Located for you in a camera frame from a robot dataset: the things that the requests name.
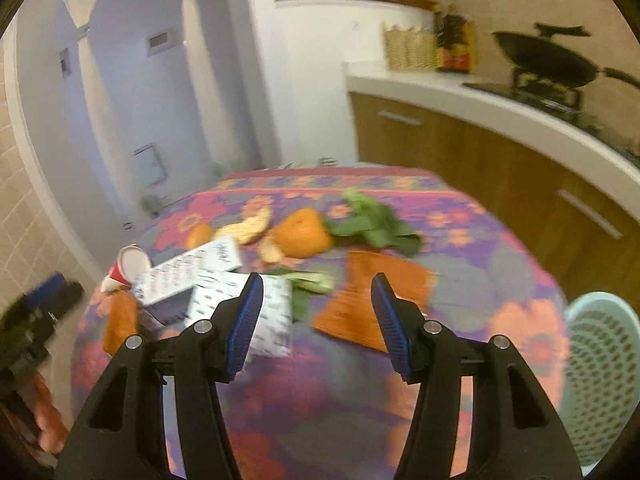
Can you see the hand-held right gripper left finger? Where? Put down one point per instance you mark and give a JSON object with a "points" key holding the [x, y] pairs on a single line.
{"points": [[245, 320]]}

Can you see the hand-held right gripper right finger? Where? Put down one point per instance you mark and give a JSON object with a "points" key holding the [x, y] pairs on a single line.
{"points": [[392, 325]]}

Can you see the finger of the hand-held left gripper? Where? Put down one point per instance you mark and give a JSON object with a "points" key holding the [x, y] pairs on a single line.
{"points": [[46, 287], [67, 297]]}

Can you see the wide white printed box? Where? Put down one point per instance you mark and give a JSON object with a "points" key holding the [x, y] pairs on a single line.
{"points": [[272, 320]]}

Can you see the red paper cup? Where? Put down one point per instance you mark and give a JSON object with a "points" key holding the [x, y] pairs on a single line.
{"points": [[112, 274]]}

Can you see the curled orange peel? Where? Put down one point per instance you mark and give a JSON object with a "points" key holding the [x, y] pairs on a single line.
{"points": [[120, 322]]}

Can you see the small orange peel piece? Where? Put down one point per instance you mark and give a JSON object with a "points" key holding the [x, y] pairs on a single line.
{"points": [[271, 251], [199, 236]]}

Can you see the long white printed box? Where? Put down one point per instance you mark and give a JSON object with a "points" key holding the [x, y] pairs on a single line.
{"points": [[190, 269]]}

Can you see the green vegetable stalk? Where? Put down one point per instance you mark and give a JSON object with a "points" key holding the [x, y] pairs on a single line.
{"points": [[311, 282]]}

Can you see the orange peel with pale inside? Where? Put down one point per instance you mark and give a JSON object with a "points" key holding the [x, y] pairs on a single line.
{"points": [[245, 230]]}

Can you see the green leafy vegetable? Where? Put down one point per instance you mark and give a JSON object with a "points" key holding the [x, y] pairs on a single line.
{"points": [[375, 225]]}

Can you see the whole orange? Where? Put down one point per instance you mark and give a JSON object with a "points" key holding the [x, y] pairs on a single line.
{"points": [[300, 232]]}

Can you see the light green plastic basket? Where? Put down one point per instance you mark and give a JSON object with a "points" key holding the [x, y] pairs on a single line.
{"points": [[600, 360]]}

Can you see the person's left hand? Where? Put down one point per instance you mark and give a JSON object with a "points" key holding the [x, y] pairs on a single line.
{"points": [[49, 420]]}

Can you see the floral tablecloth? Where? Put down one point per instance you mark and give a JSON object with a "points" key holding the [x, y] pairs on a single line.
{"points": [[325, 390]]}

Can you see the white curtain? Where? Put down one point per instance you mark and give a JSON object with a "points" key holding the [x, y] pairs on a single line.
{"points": [[92, 85], [200, 60]]}

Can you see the white kitchen countertop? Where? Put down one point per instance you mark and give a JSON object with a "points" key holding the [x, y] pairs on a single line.
{"points": [[450, 91]]}

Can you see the black glass gas hob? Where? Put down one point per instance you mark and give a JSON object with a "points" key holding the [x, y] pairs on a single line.
{"points": [[550, 100]]}

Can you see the beige utensil basket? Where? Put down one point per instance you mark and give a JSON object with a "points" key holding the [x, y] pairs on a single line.
{"points": [[410, 50]]}

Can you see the large dark sauce bottle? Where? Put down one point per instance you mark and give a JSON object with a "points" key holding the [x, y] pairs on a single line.
{"points": [[450, 45]]}

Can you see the yellow bottle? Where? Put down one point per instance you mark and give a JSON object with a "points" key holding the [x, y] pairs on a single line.
{"points": [[470, 45]]}

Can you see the black wok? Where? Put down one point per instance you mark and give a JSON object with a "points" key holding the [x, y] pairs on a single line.
{"points": [[545, 60]]}

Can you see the brown wooden tray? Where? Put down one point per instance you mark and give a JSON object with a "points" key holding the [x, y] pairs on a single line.
{"points": [[417, 4]]}

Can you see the white wall box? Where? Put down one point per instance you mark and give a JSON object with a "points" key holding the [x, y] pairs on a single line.
{"points": [[149, 165]]}

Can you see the small wall switch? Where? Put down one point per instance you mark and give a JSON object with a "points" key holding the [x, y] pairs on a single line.
{"points": [[64, 63]]}

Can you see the grey wall control panel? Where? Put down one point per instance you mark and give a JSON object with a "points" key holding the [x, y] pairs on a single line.
{"points": [[158, 43]]}

